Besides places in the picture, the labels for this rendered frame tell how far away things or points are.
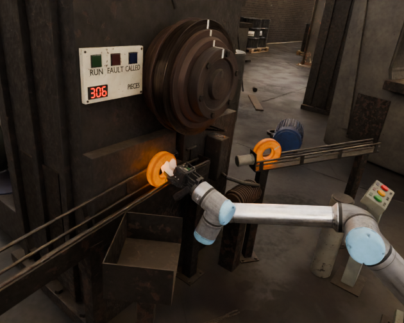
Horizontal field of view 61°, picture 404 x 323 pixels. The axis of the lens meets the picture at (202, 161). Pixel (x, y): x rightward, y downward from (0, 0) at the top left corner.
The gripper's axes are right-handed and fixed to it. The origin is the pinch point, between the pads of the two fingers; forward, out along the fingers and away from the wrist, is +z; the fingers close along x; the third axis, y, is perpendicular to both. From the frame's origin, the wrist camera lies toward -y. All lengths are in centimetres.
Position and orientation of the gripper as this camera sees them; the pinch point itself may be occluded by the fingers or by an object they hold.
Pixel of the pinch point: (162, 165)
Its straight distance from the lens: 146.3
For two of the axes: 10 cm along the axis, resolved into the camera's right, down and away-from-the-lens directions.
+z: -7.3, -5.6, 3.8
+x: -6.1, 3.0, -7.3
